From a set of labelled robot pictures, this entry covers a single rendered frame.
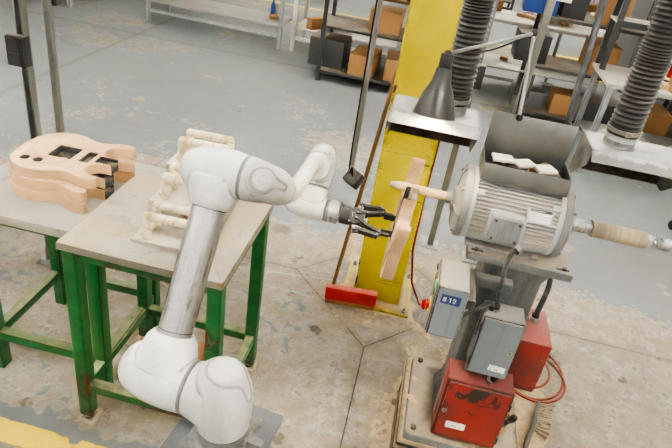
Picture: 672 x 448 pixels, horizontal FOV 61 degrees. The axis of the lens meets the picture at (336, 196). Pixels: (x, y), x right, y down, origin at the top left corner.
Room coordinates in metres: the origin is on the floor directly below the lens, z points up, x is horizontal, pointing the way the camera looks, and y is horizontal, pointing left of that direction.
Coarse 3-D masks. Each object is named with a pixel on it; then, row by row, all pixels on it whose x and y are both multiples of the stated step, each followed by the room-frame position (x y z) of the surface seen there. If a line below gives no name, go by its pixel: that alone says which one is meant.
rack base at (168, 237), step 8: (136, 232) 1.70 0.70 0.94; (152, 232) 1.72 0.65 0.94; (160, 232) 1.73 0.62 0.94; (168, 232) 1.74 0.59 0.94; (176, 232) 1.74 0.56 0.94; (136, 240) 1.66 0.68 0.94; (144, 240) 1.66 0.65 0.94; (152, 240) 1.67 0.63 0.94; (160, 240) 1.68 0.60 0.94; (168, 240) 1.69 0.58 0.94; (176, 240) 1.69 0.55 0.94; (168, 248) 1.65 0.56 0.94; (176, 248) 1.65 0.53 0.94
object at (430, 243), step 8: (496, 0) 3.39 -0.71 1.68; (496, 8) 3.39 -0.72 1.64; (488, 32) 3.39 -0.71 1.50; (480, 64) 3.36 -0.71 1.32; (480, 72) 3.33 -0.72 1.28; (480, 80) 3.33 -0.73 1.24; (472, 96) 3.39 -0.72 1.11; (456, 152) 3.39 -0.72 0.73; (448, 168) 3.39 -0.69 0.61; (448, 176) 3.39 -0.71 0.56; (448, 184) 3.39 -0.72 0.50; (440, 200) 3.39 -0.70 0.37; (440, 208) 3.39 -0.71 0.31; (440, 216) 3.39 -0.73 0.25; (432, 224) 3.39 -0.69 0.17; (432, 232) 3.39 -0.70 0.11; (424, 240) 3.44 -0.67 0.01; (432, 240) 3.39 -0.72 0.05; (432, 248) 3.35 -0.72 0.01
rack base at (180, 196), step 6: (180, 186) 1.94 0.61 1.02; (186, 186) 1.95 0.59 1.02; (156, 192) 1.87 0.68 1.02; (174, 192) 1.89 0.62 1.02; (180, 192) 1.90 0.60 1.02; (186, 192) 1.91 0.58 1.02; (150, 198) 1.82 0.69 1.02; (156, 198) 1.83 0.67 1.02; (174, 198) 1.85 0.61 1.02; (180, 198) 1.85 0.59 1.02; (186, 198) 1.86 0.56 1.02; (150, 204) 1.81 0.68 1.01; (180, 204) 1.81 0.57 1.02; (186, 204) 1.82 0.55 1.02; (150, 210) 1.81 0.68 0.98; (174, 216) 1.80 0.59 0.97; (180, 216) 1.80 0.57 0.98; (186, 216) 1.79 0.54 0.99
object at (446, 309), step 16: (448, 272) 1.52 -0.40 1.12; (464, 272) 1.53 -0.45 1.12; (432, 288) 1.57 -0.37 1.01; (448, 288) 1.44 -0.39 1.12; (464, 288) 1.44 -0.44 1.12; (432, 304) 1.45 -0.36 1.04; (448, 304) 1.43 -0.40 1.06; (464, 304) 1.43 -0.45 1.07; (480, 304) 1.59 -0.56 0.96; (432, 320) 1.44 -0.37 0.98; (448, 320) 1.43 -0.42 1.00; (448, 336) 1.43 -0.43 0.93
